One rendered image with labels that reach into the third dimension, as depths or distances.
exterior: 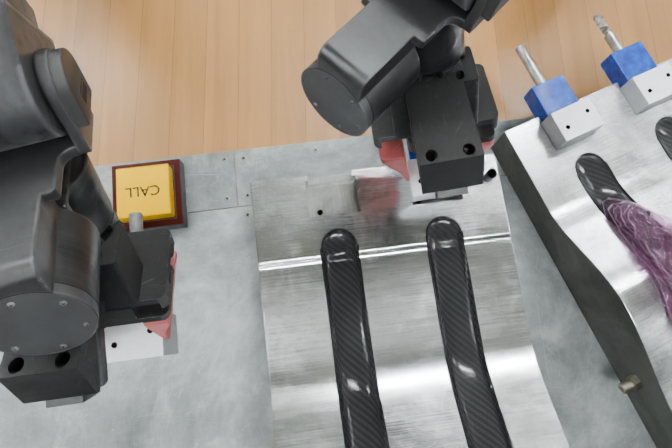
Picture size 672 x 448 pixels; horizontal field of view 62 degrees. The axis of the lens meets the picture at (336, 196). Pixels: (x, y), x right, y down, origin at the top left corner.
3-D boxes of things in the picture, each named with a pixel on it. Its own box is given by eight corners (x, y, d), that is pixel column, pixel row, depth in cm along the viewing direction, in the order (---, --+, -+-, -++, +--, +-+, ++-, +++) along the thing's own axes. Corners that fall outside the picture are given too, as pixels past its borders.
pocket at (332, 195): (305, 185, 62) (304, 175, 59) (352, 179, 63) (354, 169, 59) (309, 225, 61) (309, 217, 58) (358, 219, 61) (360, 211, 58)
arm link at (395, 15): (379, 165, 39) (424, 69, 28) (287, 89, 40) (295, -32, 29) (474, 64, 43) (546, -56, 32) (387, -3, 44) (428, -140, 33)
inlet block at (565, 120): (494, 65, 70) (508, 42, 64) (529, 51, 70) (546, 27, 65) (547, 157, 67) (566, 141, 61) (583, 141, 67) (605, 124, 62)
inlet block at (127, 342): (118, 222, 55) (97, 210, 50) (170, 216, 55) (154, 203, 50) (124, 361, 52) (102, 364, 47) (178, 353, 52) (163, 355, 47)
